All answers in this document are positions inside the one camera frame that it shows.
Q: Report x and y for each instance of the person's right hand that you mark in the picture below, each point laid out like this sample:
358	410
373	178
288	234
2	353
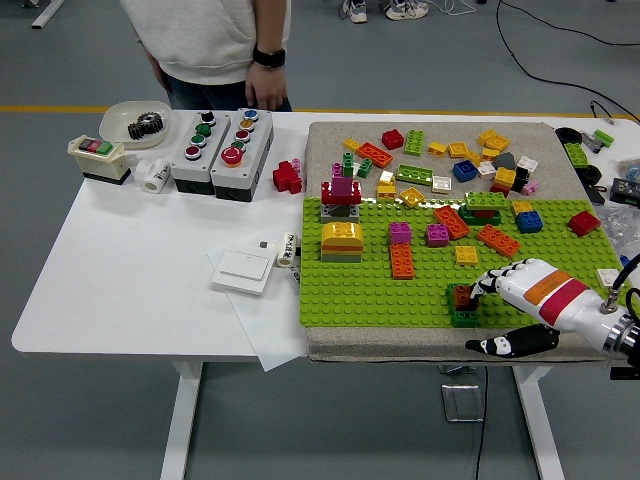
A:
159	75

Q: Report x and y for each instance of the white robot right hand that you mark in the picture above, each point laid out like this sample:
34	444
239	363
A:
550	295

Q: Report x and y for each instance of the person's left hand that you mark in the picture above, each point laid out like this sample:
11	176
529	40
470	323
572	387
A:
267	87

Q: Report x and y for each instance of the brown two-by-two brick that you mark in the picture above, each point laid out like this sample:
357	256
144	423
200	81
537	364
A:
462	296

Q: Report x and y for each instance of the dark green two-by-four brick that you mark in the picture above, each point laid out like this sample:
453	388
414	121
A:
465	317

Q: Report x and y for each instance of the green studded baseplate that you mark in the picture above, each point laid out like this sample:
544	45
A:
350	300

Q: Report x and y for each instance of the person's left forearm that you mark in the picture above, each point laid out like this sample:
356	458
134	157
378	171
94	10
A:
272	25

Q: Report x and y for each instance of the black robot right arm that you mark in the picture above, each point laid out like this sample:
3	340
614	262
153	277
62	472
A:
625	340

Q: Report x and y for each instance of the orange two-by-four brick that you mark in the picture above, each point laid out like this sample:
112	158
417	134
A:
402	260
375	154
499	240
451	221

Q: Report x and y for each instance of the blue two-by-two brick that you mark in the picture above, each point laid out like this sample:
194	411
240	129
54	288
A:
465	170
528	222

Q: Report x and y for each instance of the red sloped two-by-two brick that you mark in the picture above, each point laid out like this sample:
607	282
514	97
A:
584	223

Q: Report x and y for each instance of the small pink brick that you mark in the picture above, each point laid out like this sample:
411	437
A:
531	187
297	164

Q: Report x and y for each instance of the small blue brick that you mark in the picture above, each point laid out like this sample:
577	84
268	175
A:
625	260

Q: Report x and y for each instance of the red cross-shaped brick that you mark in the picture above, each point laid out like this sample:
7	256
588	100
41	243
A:
286	177

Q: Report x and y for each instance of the small yellow brick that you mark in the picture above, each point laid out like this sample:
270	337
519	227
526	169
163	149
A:
351	144
474	159
436	149
498	143
487	137
491	154

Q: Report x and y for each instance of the small red-brown brick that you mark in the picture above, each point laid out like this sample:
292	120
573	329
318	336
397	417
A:
486	213

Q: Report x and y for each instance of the tall green narrow brick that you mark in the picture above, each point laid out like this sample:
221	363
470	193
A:
347	164

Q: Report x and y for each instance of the dark green arch brick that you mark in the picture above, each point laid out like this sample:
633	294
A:
467	216

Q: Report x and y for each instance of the lime two-by-four brick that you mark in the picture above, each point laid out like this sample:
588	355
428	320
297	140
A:
486	199
415	142

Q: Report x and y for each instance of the red brick under yellow brick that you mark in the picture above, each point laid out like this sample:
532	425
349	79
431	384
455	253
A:
498	190

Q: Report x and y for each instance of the black brick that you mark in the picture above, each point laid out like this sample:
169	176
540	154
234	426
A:
521	179

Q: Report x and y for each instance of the narrow white brick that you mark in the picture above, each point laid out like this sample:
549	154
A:
356	168

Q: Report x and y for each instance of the red arch brick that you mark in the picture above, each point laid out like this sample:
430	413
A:
326	194

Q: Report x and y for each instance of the tall pink brick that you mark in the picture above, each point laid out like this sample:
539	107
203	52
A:
342	186

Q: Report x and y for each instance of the small green brick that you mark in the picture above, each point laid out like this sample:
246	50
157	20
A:
365	167

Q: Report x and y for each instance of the magenta two-by-two brick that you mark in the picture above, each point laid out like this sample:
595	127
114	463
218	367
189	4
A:
438	234

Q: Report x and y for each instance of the yellow two-by-two brick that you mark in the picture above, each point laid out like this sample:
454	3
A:
504	176

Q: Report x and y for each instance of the small white brick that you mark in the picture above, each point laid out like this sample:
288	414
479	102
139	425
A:
486	169
527	163

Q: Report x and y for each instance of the grey base brick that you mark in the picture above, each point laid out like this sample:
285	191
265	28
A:
326	215

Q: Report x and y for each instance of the grey rounded brick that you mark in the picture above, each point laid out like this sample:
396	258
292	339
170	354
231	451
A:
504	161

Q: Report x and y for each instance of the yellow sloped brick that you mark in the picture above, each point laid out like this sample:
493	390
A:
386	178

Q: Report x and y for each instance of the yellow printed brick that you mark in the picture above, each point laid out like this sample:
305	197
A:
386	192

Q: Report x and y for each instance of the yellow domed brick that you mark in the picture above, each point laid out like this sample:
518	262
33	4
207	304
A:
341	231

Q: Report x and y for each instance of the pink two-by-two brick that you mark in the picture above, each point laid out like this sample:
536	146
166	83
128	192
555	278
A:
400	232

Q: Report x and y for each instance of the small lime brick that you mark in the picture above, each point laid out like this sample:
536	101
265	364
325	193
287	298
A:
604	137

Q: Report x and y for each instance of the thin orange brick layer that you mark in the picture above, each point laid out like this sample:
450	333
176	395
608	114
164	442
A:
341	247

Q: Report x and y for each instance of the grey-olive brick layer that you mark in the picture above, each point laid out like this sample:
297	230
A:
341	257

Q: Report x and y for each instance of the black wrist watch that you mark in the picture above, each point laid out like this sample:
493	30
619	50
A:
269	57

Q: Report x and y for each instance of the black metal gear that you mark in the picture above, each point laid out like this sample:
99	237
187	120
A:
145	127

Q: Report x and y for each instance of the person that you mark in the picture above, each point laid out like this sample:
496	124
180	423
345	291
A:
210	45

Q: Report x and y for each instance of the white two-by-two plate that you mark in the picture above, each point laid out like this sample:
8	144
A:
607	276
441	184

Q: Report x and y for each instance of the white plastic bowl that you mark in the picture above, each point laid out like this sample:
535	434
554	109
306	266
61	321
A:
117	120

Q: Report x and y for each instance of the yellow two-by-two plate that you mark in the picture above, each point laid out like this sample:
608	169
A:
411	197
458	149
466	254
522	206

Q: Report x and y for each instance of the grey emergency-stop control box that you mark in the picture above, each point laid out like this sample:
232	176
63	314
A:
235	177

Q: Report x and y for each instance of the grey four-button control box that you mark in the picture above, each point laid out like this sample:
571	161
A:
192	170

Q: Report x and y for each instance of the clear plastic bag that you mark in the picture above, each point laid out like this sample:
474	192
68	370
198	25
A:
620	222

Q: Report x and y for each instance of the black table height controller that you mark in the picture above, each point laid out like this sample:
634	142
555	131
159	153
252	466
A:
625	374

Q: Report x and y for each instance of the white sneaker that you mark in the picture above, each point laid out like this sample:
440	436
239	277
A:
356	11
407	9

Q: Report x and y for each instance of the white background table foot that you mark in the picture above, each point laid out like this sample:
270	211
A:
47	12

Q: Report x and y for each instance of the black button device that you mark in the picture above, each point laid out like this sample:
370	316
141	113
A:
625	189

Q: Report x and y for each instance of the white table leg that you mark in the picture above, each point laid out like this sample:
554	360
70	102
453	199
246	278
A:
540	425
182	425

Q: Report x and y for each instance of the metal floor socket box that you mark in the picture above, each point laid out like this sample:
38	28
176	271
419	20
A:
462	402

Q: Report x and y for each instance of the plastic bag with blue parts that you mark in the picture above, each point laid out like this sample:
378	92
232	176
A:
631	170

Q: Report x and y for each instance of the small grey device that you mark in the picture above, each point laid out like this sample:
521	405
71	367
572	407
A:
592	141

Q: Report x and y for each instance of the labelled white pipe fitting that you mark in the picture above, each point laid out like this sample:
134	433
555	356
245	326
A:
287	247

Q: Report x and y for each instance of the lime two-by-four plate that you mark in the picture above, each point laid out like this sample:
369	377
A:
414	174

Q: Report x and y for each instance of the grey-brown cushion mat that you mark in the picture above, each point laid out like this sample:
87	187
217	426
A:
375	345

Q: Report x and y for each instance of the white printed label strip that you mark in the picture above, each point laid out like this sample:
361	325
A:
294	276

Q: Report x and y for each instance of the white paper sheet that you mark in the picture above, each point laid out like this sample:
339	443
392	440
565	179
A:
270	330

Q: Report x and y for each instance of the cream red-green switch box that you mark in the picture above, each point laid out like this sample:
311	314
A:
100	160

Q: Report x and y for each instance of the white wall switch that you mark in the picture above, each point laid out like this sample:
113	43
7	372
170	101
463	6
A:
245	270

